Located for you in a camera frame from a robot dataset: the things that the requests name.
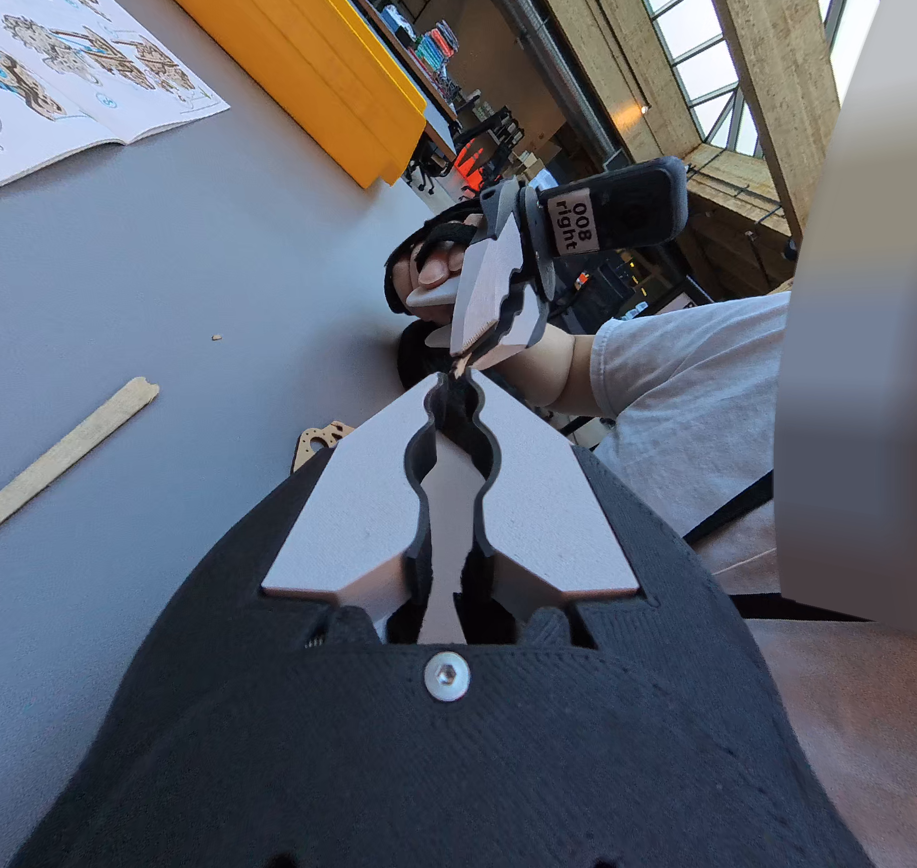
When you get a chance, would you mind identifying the person's right hand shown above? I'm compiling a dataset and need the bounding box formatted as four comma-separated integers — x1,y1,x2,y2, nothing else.
393,214,488,326

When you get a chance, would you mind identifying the yellow plastic bin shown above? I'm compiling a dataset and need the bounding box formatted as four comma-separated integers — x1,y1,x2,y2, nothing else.
125,0,429,190

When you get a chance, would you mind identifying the skylight window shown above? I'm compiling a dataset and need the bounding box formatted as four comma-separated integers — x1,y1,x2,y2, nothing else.
622,0,900,161

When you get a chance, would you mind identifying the black strap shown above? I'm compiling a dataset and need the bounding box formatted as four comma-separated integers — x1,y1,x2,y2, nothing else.
682,470,776,547

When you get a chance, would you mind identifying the thin wooden stick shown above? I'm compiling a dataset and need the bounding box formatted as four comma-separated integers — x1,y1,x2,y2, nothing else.
0,376,160,526

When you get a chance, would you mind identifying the shelf with colourful items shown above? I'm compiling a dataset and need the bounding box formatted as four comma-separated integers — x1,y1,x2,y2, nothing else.
378,0,461,98

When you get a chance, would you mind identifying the wooden plate with round holes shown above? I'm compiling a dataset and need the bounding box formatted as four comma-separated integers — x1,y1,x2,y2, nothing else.
290,420,356,475

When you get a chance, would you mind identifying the orange traffic cone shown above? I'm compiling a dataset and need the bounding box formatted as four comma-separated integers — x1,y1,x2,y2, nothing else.
453,139,490,194

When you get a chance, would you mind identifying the grey desk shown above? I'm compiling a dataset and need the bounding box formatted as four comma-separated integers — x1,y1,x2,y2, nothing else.
0,0,459,862

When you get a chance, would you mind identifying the person's white t-shirt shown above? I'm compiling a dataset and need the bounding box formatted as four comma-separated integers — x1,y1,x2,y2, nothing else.
589,291,790,538

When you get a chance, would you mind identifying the wooden model instruction booklet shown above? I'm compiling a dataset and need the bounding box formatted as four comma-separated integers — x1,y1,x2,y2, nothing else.
0,0,232,188

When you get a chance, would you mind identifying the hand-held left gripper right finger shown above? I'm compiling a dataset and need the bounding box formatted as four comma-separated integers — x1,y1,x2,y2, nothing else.
462,368,640,629

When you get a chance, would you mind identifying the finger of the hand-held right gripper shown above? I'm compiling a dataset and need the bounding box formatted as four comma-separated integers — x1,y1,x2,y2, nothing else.
450,216,527,362
468,272,553,372

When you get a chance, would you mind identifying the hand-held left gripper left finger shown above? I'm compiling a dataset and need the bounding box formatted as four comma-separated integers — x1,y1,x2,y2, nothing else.
261,372,444,643

